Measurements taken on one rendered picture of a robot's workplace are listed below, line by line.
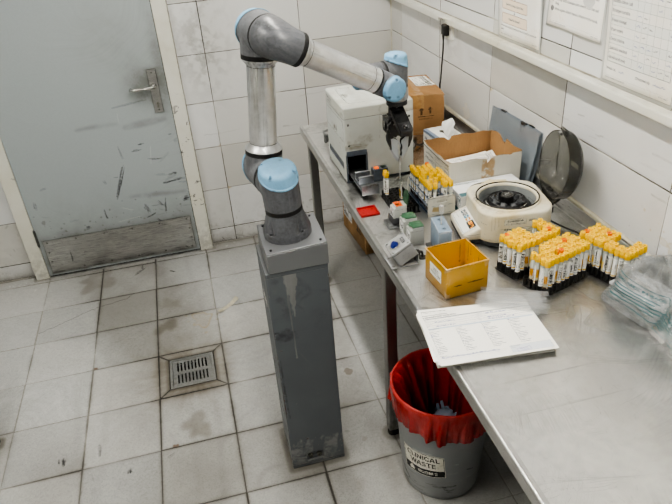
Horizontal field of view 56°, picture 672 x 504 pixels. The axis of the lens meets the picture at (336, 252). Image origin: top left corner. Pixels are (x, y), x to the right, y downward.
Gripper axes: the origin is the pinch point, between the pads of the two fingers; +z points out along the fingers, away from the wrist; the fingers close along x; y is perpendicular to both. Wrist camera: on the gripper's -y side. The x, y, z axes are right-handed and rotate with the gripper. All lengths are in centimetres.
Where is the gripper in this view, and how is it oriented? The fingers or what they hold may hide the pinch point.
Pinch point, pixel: (399, 158)
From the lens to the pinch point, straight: 222.5
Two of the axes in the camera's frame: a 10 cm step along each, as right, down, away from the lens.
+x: -9.6, 1.9, -1.9
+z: 0.6, 8.6, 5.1
